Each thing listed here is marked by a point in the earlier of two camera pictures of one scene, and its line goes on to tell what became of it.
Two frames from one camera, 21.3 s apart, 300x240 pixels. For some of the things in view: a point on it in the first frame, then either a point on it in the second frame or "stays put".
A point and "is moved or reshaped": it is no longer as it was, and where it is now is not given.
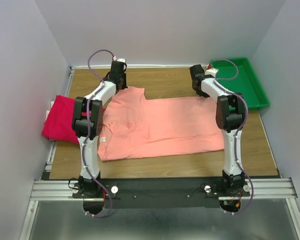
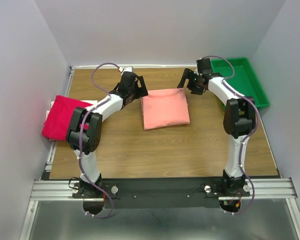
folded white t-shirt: [48, 112] stays put
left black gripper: [124, 85] → [142, 91]
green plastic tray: [236, 75] stays put
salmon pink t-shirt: [134, 127] is moved or reshaped
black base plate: [160, 193] stays put
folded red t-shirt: [58, 124] stays put
